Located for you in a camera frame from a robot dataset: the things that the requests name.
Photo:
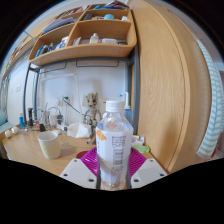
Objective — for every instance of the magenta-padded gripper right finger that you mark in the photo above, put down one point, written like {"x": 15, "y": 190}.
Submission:
{"x": 150, "y": 171}

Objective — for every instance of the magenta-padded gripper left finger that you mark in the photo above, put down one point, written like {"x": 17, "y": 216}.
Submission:
{"x": 75, "y": 171}

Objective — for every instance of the clear plastic water bottle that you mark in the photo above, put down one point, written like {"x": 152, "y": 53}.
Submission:
{"x": 113, "y": 146}

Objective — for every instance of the flat round red coaster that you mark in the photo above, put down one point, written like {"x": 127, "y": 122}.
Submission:
{"x": 81, "y": 154}

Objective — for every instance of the green flat packet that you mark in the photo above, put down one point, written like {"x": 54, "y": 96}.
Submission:
{"x": 142, "y": 148}

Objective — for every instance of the pink and white packet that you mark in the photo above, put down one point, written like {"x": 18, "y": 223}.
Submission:
{"x": 138, "y": 139}

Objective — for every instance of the cream white cup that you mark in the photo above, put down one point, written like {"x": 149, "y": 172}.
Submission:
{"x": 50, "y": 146}

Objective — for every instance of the white power strip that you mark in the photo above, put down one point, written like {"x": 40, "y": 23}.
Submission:
{"x": 62, "y": 127}

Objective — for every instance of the black charger block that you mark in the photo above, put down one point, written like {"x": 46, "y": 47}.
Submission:
{"x": 42, "y": 127}

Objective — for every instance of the brown tree creature figurine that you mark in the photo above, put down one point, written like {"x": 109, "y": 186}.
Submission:
{"x": 92, "y": 106}

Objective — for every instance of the black slim bottle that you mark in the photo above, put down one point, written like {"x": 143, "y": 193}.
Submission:
{"x": 30, "y": 116}

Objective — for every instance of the small white round figure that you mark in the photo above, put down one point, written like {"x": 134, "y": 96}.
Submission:
{"x": 8, "y": 133}
{"x": 15, "y": 130}

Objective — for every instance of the small blue bottle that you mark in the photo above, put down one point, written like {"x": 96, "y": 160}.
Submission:
{"x": 21, "y": 121}

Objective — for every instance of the wooden wardrobe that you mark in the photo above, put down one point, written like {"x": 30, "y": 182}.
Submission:
{"x": 163, "y": 86}

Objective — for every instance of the teal bedding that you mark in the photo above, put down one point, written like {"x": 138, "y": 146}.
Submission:
{"x": 3, "y": 121}

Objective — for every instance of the teal striped towel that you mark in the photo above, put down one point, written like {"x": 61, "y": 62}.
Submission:
{"x": 213, "y": 110}

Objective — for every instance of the wooden shelf unit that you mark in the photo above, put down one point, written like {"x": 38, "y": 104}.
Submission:
{"x": 83, "y": 50}

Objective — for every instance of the grey metal desk frame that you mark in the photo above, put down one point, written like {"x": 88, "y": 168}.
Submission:
{"x": 136, "y": 86}

